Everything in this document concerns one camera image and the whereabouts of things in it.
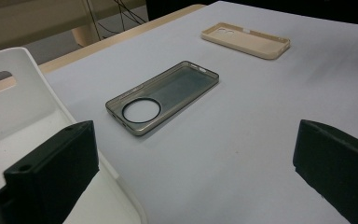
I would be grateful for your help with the beige phone case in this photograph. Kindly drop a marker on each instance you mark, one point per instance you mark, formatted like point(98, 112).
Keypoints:
point(245, 42)

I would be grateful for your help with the white plastic bin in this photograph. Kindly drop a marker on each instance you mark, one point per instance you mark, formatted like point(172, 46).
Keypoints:
point(18, 105)

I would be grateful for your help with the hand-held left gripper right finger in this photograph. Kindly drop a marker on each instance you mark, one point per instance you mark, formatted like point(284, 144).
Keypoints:
point(338, 168)

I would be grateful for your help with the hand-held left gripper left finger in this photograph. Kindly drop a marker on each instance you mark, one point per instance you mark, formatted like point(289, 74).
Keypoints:
point(52, 174)

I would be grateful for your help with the grey transparent phone case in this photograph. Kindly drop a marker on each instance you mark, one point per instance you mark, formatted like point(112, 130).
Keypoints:
point(177, 88)

